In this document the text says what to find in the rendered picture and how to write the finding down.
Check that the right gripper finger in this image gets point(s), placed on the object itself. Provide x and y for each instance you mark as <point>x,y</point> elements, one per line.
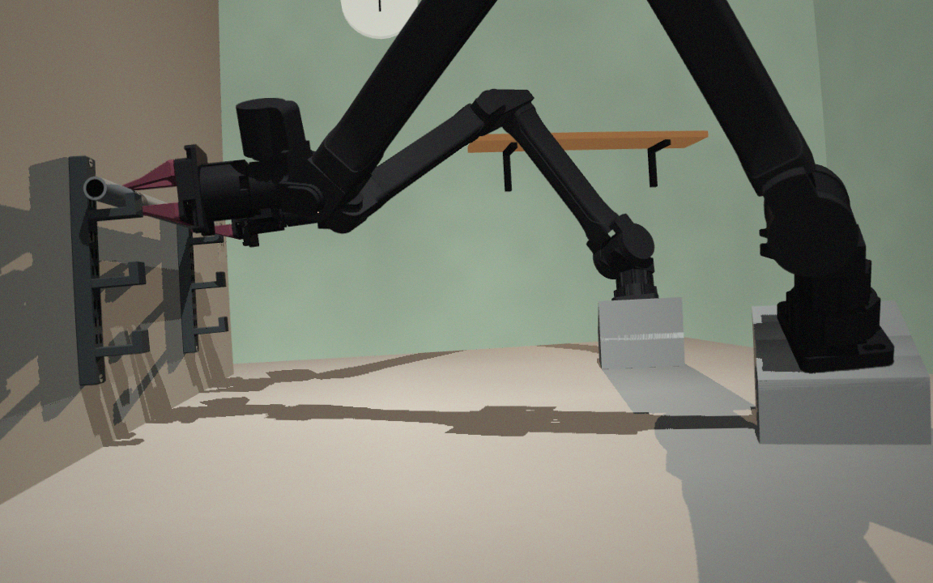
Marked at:
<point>225,230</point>

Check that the tan wall panel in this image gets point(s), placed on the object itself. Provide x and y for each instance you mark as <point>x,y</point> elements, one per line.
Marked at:
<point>127,83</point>

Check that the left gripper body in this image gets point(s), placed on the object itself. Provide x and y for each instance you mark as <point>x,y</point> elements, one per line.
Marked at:
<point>208,190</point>

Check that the grey metal bar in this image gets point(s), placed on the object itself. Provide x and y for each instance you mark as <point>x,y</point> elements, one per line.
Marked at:
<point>101,190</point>

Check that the dark grey wall rack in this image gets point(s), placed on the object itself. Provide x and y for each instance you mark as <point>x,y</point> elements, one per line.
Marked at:
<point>87,282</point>

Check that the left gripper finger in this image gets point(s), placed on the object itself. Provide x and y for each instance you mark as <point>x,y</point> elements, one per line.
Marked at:
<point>164,173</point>
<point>167,210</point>

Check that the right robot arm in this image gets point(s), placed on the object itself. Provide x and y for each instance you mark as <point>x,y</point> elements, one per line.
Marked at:
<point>625,257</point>

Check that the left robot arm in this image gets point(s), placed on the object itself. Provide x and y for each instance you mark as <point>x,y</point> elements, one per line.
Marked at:
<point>832,322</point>

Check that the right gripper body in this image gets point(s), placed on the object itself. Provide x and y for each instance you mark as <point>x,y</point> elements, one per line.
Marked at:
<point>241,231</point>

